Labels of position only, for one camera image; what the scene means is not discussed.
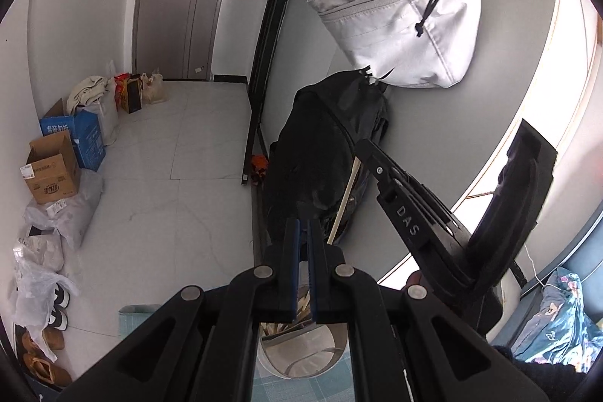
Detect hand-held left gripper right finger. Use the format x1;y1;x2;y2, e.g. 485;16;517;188
307;218;549;402

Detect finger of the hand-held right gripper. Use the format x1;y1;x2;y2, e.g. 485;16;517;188
377;178;486;313
355;139;472;238

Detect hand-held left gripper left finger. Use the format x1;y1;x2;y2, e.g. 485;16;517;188
57;217;302;402

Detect white plastic utensil holder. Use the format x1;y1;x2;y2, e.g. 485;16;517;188
257;321;350;380

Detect black backpack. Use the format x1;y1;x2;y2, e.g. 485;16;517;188
264;70;392;245

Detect orange toy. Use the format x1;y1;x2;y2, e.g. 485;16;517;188
249;154;270;185

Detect blue floral cloth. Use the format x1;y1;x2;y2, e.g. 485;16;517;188
511;267;595;377

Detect white fabric bag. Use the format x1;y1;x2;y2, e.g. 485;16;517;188
307;0;482;89

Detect teal checked tablecloth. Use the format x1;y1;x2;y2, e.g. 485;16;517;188
118;304;354;402

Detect beige plastic bag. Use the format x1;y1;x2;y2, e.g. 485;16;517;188
141;72;167;104

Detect grey parcel bag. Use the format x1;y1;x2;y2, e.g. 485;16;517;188
24;170;103;249

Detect black and white sneakers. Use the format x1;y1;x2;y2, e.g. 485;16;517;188
47;282;71;330

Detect black paper bag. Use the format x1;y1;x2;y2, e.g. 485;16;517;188
120;75;143;115

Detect blue cardboard box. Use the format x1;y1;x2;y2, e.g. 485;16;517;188
40;98;107;172

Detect white parcel bag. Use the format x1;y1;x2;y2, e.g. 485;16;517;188
14;235;64;275

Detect red snack bag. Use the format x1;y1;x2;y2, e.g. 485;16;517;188
114;73;130;111

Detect clear plastic bag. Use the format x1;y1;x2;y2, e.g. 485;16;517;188
12;258;78;339

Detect brown cardboard box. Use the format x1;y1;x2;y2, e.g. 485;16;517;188
20;131;82;205

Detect brown slippers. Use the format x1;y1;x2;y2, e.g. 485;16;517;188
16;327;73;386

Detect cream cloth tote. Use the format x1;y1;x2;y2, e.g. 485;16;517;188
66;75;111;115

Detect white cable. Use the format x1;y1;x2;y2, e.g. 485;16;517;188
520;242;554;290

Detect black metal door frame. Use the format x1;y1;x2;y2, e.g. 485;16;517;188
240;0;317;187

